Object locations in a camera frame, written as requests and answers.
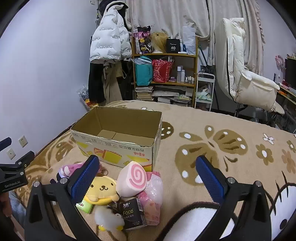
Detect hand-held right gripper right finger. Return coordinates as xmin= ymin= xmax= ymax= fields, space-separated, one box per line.
xmin=195 ymin=155 xmax=277 ymax=241

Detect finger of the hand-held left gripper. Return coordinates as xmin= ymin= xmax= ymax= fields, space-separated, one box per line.
xmin=0 ymin=137 xmax=12 ymax=151
xmin=14 ymin=151 xmax=35 ymax=173

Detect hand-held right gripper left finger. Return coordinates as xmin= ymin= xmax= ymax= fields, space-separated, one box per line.
xmin=24 ymin=155 xmax=100 ymax=241

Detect purple plush doll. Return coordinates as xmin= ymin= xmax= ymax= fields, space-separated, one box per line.
xmin=57 ymin=162 xmax=85 ymax=179

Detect yellow dog plush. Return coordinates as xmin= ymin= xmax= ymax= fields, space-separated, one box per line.
xmin=84 ymin=175 xmax=119 ymax=205

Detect printed cardboard box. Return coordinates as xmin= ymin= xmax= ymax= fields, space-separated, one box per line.
xmin=70 ymin=106 xmax=163 ymax=172

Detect black tissue pack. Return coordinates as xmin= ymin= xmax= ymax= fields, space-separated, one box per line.
xmin=120 ymin=198 xmax=149 ymax=230

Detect person's left hand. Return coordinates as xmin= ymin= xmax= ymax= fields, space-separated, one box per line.
xmin=0 ymin=192 xmax=11 ymax=218

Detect green packet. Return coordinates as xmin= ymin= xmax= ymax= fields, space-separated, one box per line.
xmin=76 ymin=200 xmax=93 ymax=214

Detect blue jeans leg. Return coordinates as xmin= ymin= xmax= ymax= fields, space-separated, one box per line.
xmin=9 ymin=192 xmax=27 ymax=221

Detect pink swirl roll plush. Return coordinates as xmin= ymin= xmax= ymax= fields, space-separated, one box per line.
xmin=116 ymin=161 xmax=147 ymax=198

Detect translucent plastic bag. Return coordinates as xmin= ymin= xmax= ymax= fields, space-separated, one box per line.
xmin=144 ymin=176 xmax=163 ymax=205

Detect beige printed blanket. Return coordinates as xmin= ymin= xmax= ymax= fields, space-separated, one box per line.
xmin=14 ymin=100 xmax=296 ymax=241

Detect pink tissue packet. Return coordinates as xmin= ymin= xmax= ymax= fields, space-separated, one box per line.
xmin=136 ymin=171 xmax=162 ymax=226

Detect plastic bag of snacks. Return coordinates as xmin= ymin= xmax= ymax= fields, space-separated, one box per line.
xmin=78 ymin=85 xmax=99 ymax=110

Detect white trolley cart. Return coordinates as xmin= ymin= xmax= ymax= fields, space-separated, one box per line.
xmin=194 ymin=72 xmax=215 ymax=110

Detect pile of papers and books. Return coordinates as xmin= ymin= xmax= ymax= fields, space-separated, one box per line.
xmin=153 ymin=86 xmax=194 ymax=107

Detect black hanging garment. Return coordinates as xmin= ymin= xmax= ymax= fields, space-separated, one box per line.
xmin=88 ymin=62 xmax=107 ymax=104

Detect beige hanging trousers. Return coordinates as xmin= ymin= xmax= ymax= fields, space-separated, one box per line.
xmin=102 ymin=62 xmax=125 ymax=105

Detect stack of books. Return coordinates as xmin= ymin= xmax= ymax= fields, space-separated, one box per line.
xmin=135 ymin=86 xmax=154 ymax=101

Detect broom with dustpan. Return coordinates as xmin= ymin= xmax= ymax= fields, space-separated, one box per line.
xmin=198 ymin=44 xmax=214 ymax=75

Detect white padded chair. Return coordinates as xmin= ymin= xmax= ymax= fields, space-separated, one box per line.
xmin=214 ymin=17 xmax=285 ymax=116

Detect cluttered desk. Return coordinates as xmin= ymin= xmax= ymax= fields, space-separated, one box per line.
xmin=276 ymin=81 xmax=296 ymax=105

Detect red patterned bag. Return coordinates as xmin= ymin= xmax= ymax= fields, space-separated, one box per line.
xmin=152 ymin=60 xmax=173 ymax=83

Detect teal bag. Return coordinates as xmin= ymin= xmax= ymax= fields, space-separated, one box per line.
xmin=135 ymin=57 xmax=153 ymax=86

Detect wooden shelf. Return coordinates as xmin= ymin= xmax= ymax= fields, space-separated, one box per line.
xmin=132 ymin=36 xmax=199 ymax=108

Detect black monitor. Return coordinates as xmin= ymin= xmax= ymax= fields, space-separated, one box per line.
xmin=284 ymin=58 xmax=296 ymax=88

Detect pink desk fan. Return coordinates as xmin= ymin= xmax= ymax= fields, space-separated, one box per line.
xmin=275 ymin=55 xmax=285 ymax=82

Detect black box with white print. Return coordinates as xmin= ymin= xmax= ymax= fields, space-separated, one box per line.
xmin=166 ymin=38 xmax=181 ymax=54

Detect white plastic bag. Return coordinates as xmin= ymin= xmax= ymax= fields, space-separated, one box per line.
xmin=181 ymin=26 xmax=196 ymax=55

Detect blonde wig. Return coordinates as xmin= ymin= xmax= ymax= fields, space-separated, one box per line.
xmin=149 ymin=32 xmax=169 ymax=53

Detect white puffer jacket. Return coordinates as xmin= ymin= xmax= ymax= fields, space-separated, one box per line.
xmin=90 ymin=4 xmax=133 ymax=64

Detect black cartoon print bag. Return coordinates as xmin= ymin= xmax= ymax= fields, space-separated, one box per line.
xmin=135 ymin=26 xmax=152 ymax=54

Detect cream floral curtain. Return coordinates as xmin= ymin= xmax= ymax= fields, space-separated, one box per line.
xmin=125 ymin=0 xmax=265 ymax=77

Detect white fluffy plush keychain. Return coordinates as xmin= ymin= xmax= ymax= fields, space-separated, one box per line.
xmin=94 ymin=205 xmax=125 ymax=232

